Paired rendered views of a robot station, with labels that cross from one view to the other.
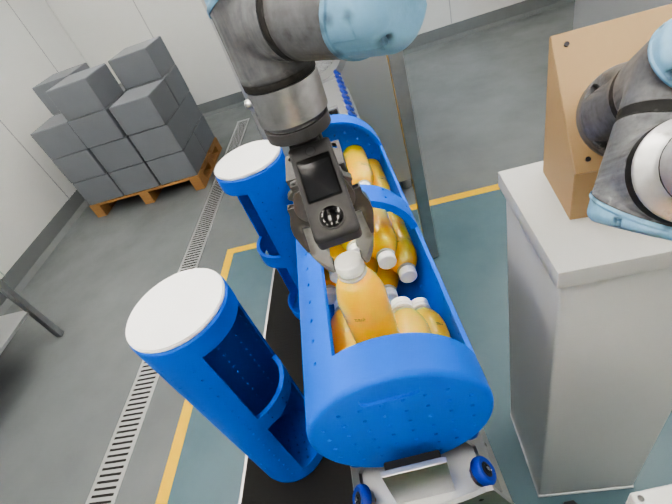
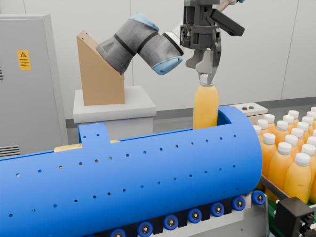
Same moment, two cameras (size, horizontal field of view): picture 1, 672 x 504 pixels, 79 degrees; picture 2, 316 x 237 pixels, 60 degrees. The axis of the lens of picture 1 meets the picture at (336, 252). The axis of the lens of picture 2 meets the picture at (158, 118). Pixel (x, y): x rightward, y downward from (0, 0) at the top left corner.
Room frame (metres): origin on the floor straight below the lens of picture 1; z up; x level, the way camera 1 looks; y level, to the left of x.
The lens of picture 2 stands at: (0.87, 0.58, 1.53)
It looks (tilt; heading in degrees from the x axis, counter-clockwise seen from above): 23 degrees down; 242
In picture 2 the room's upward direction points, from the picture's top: straight up
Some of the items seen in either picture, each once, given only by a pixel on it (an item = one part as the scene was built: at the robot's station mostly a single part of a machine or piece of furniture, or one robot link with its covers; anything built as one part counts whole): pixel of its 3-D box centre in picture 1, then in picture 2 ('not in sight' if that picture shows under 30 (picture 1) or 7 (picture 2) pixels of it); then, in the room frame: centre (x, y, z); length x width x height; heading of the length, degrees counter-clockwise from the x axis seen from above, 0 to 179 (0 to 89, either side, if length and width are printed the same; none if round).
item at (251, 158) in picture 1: (247, 159); not in sight; (1.54, 0.19, 1.03); 0.28 x 0.28 x 0.01
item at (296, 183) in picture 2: not in sight; (296, 186); (0.15, 0.15, 0.99); 0.07 x 0.07 x 0.19
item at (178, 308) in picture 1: (175, 307); not in sight; (0.84, 0.45, 1.03); 0.28 x 0.28 x 0.01
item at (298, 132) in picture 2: not in sight; (297, 132); (0.01, 0.03, 1.09); 0.04 x 0.04 x 0.02
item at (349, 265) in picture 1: (349, 265); (207, 79); (0.40, -0.01, 1.33); 0.04 x 0.04 x 0.02
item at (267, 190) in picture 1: (287, 241); not in sight; (1.54, 0.19, 0.59); 0.28 x 0.28 x 0.88
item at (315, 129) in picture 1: (313, 163); (201, 24); (0.43, -0.01, 1.48); 0.09 x 0.08 x 0.12; 172
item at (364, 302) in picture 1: (368, 313); (205, 112); (0.40, -0.01, 1.23); 0.07 x 0.07 x 0.19
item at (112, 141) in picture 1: (128, 130); not in sight; (4.18, 1.42, 0.59); 1.20 x 0.80 x 1.19; 76
